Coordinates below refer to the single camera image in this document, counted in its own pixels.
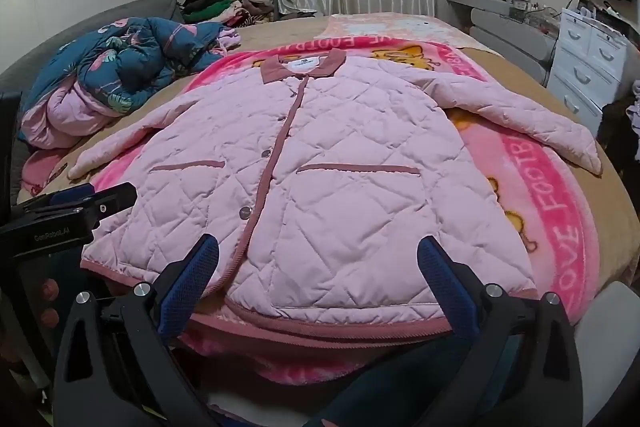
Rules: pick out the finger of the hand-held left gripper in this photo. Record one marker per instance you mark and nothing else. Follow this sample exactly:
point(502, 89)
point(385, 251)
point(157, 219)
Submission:
point(117, 198)
point(70, 195)

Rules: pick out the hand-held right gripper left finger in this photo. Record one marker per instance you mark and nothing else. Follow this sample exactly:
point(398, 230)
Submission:
point(187, 289)

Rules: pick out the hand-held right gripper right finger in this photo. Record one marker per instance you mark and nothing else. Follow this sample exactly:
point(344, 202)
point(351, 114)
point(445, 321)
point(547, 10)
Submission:
point(447, 289)

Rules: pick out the pink quilted jacket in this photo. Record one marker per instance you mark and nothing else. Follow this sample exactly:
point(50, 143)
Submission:
point(325, 157)

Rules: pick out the pile of folded clothes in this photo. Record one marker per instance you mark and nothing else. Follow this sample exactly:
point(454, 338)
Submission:
point(215, 9)

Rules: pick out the person's left hand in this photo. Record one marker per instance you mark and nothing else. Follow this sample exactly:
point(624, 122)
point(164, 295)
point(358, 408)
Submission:
point(47, 302)

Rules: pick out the person's leg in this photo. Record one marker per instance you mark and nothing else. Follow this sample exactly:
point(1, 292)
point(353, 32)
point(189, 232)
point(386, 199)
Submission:
point(360, 387)

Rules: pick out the pink printed blanket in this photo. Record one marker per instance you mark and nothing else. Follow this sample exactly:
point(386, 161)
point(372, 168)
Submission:
point(550, 207)

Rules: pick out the blue floral comforter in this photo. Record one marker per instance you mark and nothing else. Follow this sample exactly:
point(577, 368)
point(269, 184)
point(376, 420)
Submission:
point(125, 57)

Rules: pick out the light purple garment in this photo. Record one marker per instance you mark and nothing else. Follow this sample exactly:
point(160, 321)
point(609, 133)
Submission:
point(230, 39)

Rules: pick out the bed with tan sheet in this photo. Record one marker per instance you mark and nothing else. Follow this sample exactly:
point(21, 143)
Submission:
point(280, 34)

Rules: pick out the dark garment heap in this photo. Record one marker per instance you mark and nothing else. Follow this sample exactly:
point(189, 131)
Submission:
point(617, 132)

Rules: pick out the peach printed towel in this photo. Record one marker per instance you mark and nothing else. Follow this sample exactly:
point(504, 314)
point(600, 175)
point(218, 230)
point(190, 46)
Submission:
point(400, 27)

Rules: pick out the grey headboard shelf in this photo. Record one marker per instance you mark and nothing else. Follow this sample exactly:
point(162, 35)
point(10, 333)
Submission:
point(500, 27)

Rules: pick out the white drawer cabinet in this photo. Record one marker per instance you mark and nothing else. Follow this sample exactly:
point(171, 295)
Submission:
point(590, 57)

